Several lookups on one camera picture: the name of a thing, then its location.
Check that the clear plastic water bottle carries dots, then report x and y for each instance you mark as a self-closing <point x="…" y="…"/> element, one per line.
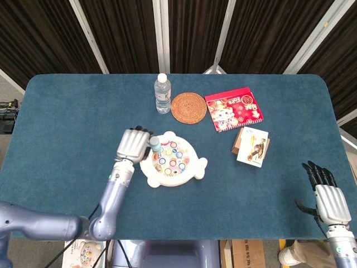
<point x="163" y="100"/>

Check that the red spiral cartoon calendar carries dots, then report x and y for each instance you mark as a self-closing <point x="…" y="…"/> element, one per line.
<point x="234" y="111"/>

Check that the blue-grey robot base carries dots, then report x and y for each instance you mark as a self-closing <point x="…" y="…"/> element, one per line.
<point x="167" y="254"/>

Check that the dark brown pleated curtain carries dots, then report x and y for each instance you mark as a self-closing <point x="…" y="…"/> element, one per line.
<point x="128" y="33"/>

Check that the white printed picture card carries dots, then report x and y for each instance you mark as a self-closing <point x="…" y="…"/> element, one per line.
<point x="252" y="148"/>

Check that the white printed food package box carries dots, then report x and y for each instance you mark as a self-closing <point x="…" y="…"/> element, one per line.
<point x="86" y="254"/>

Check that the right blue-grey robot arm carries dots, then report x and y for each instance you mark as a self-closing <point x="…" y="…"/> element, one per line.
<point x="343" y="251"/>

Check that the tan trouser leg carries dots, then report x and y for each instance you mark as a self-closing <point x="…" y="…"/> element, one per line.
<point x="312" y="251"/>

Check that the small brown cardboard box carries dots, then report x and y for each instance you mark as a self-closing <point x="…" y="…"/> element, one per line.
<point x="236" y="142"/>

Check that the blue velvet tablecloth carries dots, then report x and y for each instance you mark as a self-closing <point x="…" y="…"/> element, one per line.
<point x="223" y="201"/>

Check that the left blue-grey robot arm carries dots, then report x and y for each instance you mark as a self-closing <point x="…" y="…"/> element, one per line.
<point x="114" y="195"/>

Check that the white fish-shaped toy board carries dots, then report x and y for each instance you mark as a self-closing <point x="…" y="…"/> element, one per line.
<point x="173" y="178"/>

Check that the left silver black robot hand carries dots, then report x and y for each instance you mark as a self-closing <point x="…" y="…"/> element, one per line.
<point x="132" y="145"/>

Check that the round woven rattan coaster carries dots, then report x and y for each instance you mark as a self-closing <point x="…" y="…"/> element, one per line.
<point x="188" y="107"/>

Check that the brown printed cardboard carton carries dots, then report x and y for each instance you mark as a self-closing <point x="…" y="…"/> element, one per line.
<point x="245" y="254"/>

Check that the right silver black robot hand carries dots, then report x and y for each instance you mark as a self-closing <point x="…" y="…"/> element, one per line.
<point x="332" y="203"/>

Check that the white partition frame post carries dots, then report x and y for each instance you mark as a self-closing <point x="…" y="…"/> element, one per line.
<point x="315" y="36"/>
<point x="161" y="33"/>
<point x="89" y="36"/>
<point x="223" y="33"/>

